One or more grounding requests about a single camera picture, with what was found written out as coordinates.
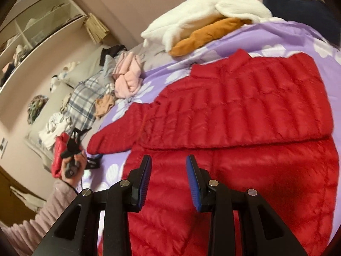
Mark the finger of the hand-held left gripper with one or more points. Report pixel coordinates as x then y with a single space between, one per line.
93 162
82 132

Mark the person's left hand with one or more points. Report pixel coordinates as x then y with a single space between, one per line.
80 165

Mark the tan woven basket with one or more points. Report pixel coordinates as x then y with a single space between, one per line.
97 28

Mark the white plush toys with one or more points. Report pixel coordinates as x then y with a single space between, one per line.
64 72

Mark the grey bed sheet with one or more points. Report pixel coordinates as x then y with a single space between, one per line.
154 58

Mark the wall socket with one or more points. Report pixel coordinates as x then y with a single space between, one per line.
2 147

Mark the white wardrobe shelf unit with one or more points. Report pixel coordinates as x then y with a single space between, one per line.
34 32

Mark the black garment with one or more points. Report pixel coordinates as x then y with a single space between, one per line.
114 50

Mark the brown wooden cabinet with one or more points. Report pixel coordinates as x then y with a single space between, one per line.
16 189

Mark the pink garment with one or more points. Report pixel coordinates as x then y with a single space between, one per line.
128 69

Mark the navy garment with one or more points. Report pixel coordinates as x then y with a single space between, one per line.
298 8

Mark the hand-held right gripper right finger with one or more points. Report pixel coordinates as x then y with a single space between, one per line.
192 184

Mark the person's left forearm pink sleeve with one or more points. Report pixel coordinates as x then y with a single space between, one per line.
40 218

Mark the orange garment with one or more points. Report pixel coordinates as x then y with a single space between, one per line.
207 34

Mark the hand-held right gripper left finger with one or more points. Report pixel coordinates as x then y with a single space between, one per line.
144 182

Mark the purple floral blanket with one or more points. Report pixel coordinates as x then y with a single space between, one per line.
226 45

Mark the colourful patterned cloth bundle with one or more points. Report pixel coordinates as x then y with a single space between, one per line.
37 108

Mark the white striped clothing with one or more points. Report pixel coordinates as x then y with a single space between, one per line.
53 128

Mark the plaid shirt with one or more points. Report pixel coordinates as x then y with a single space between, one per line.
82 98

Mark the red puffer jacket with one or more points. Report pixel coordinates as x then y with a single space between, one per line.
239 98

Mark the white fleece garment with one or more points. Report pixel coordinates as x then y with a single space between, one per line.
191 13

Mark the light blue garment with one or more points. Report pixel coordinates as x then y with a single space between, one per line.
108 64

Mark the tan garment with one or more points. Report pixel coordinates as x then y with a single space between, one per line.
104 105

